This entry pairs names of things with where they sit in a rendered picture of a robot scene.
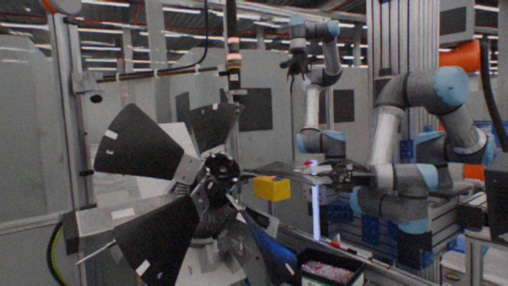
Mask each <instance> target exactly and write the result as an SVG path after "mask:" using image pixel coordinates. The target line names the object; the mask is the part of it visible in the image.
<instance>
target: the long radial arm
mask: <svg viewBox="0 0 508 286"><path fill-rule="evenodd" d="M177 198H178V196H177V192H175V193H169V194H165V195H158V196H153V197H148V198H143V199H139V200H136V201H131V202H126V203H119V204H114V205H109V206H105V207H96V208H92V209H88V210H83V211H76V218H77V223H78V228H79V253H81V252H84V251H87V249H93V248H97V247H100V246H104V245H106V244H108V243H110V242H112V241H113V240H114V235H113V231H114V227H115V226H117V225H121V224H122V223H125V222H128V221H130V220H132V218H135V217H138V216H140V215H143V214H145V213H148V212H149V211H152V210H155V209H157V208H159V207H162V206H164V205H166V204H168V203H169V202H171V201H173V200H176V199H177Z"/></svg>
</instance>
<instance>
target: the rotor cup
mask: <svg viewBox="0 0 508 286"><path fill-rule="evenodd" d="M221 166H223V167H225V168H226V171H225V172H222V171H221V170H220V167H221ZM240 177H241V170H240V167H239V165H238V163H237V162H236V161H235V160H234V159H233V158H232V157H231V156H230V155H228V154H225V153H212V154H210V155H209V156H208V157H207V158H206V160H205V161H204V164H203V166H202V168H201V169H200V170H199V171H198V174H197V176H196V178H195V180H194V182H193V184H192V186H189V185H188V191H189V194H190V193H191V192H192V191H193V189H194V188H195V187H197V186H198V184H199V183H200V181H201V183H202V185H203V187H204V189H205V191H206V195H207V197H208V200H209V202H210V205H209V207H208V208H207V210H218V209H222V208H223V207H225V205H226V204H227V203H228V201H229V200H228V199H227V198H226V197H225V195H226V194H228V195H231V196H232V191H231V189H232V188H233V186H234V185H235V186H236V185H237V182H238V180H239V179H240ZM210 182H212V186H211V188H210V189H209V188H208V187H209V185H210Z"/></svg>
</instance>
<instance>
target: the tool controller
mask: <svg viewBox="0 0 508 286"><path fill-rule="evenodd" d="M483 174H484V183H485V192H486V199H487V215H488V224H489V232H491V240H492V241H493V242H499V243H504V244H507V245H508V153H500V154H498V155H497V156H496V158H494V159H493V160H492V161H491V162H490V163H489V164H488V165H487V166H486V167H485V168H484V170H483Z"/></svg>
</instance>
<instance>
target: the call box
mask: <svg viewBox="0 0 508 286"><path fill-rule="evenodd" d="M253 183H254V195H255V196H258V197H261V198H264V199H269V200H271V201H278V200H281V199H287V198H290V180H289V179H285V178H284V179H282V178H281V180H273V177H272V176H258V177H254V178H253Z"/></svg>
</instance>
